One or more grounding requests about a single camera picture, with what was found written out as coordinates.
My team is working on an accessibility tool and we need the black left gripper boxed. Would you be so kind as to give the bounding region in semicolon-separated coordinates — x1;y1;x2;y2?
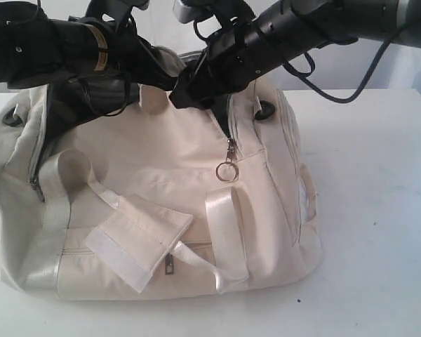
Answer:
83;13;178;91

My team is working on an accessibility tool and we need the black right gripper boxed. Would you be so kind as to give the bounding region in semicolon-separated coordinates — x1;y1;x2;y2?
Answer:
169;19;302;109

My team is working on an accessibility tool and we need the cream fabric duffel bag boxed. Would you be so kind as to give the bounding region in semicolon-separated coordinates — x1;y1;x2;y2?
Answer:
0;77;323;300

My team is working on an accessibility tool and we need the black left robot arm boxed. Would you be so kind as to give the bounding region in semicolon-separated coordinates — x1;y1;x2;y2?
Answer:
0;1;177;91

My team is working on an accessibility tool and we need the white backdrop curtain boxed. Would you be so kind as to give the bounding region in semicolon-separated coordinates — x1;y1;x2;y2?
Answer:
0;0;421;95

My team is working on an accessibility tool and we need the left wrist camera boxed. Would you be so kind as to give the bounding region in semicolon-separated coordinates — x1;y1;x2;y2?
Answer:
85;0;150;22

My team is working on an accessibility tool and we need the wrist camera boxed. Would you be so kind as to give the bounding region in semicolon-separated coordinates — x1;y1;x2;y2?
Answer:
85;0;150;22
173;0;232;24

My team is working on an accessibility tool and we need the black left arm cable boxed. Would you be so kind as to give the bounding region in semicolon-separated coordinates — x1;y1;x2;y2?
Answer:
6;0;152;117

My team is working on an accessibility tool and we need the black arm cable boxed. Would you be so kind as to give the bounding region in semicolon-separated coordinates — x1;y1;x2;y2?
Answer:
192;0;421;105
6;0;152;117

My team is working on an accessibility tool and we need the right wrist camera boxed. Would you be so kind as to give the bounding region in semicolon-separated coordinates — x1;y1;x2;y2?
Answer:
173;0;232;24

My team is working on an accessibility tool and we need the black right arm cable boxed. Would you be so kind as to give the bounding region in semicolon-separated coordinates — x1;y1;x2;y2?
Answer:
192;0;421;105

